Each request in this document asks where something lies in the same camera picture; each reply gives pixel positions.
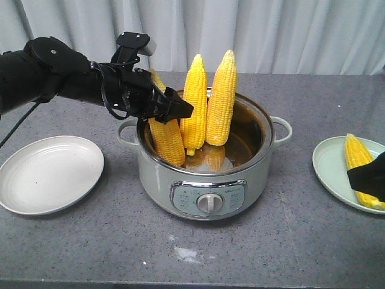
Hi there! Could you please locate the white round plate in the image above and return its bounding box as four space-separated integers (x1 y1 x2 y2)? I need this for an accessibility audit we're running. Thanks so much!
1 135 104 216

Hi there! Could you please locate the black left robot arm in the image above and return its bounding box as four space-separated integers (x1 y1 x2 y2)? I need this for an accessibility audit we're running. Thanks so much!
1 32 171 122

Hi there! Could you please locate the green electric cooking pot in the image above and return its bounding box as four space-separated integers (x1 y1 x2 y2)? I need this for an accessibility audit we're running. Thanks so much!
117 94 292 221

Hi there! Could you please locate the pale yellow corn cob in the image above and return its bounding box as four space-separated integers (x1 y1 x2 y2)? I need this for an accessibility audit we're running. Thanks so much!
148 68 186 167

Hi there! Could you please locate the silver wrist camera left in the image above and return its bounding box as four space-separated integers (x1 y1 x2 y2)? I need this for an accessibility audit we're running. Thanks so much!
111 32 157 63

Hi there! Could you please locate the bright yellow corn cob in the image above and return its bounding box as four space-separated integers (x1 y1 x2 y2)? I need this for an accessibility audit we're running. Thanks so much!
180 54 207 156

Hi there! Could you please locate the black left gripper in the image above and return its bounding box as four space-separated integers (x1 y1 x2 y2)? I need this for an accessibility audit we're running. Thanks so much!
97 63 194 122

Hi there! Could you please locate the yellow corn cob with spots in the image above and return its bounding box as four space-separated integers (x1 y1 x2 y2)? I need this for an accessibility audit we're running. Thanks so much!
206 50 238 146

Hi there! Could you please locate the white pleated curtain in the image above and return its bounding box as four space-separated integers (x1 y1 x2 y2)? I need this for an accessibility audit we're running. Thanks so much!
1 1 384 75

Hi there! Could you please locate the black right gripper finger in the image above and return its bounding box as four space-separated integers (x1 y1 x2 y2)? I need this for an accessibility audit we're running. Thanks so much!
347 152 385 202

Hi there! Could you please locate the green round plate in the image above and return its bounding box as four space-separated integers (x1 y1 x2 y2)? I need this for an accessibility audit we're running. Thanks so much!
312 135 384 215

